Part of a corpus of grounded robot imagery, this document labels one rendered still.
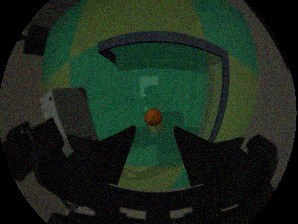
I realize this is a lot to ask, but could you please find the brown ball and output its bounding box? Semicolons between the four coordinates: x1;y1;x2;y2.
145;108;162;127

